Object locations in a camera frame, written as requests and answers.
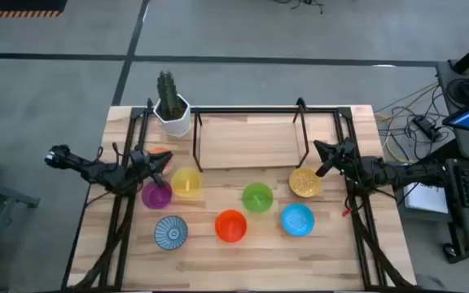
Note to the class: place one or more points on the yellow-inside navy diamond bowl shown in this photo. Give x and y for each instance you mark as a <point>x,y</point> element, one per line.
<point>305,183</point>

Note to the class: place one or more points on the orange plastic bowl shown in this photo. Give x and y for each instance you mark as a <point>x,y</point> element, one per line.
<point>224,224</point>

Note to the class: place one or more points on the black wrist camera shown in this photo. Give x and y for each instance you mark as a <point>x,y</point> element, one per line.
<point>139,156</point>
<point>348,147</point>

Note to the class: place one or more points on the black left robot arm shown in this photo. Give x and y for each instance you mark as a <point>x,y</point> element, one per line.
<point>92,169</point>

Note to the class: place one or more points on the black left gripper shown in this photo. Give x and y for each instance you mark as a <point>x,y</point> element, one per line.
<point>144,173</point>

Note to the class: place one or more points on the green plastic bowl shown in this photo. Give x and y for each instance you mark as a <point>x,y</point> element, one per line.
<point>251,195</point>

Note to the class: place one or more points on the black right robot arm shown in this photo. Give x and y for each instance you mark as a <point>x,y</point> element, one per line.
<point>397,173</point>

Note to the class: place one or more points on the salmon-inside pale blue bowl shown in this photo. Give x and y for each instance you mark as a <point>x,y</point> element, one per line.
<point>168,167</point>

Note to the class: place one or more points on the yellow plastic bowl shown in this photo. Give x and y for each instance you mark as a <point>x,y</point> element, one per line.
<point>179,179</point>

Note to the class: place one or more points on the black aluminium table frame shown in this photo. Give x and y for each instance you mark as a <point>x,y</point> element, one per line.
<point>360,228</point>

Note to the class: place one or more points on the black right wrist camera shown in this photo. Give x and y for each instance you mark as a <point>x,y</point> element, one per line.
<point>348,147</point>

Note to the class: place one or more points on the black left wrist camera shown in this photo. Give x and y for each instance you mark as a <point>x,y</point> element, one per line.
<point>139,156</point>

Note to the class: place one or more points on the purple plastic bowl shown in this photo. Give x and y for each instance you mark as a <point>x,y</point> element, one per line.
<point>157,198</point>

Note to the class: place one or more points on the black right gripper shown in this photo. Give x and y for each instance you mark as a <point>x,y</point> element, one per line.
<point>340,163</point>

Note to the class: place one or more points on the white paper sheet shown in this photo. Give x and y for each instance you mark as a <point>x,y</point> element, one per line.
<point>426,199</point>

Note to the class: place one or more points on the black yellow hazard striped mat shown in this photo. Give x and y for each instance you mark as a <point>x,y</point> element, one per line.
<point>14,5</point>

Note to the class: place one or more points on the black metal wooden board shelf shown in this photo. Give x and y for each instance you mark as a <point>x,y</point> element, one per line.
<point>251,146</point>

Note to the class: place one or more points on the red clip tag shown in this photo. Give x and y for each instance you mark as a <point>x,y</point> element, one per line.
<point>346,212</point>

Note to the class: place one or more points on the blue patterned ceramic bowl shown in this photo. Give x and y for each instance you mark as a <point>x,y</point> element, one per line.
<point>171,233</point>

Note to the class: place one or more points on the black power adapter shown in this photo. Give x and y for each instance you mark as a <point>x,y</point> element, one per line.
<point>426,126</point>

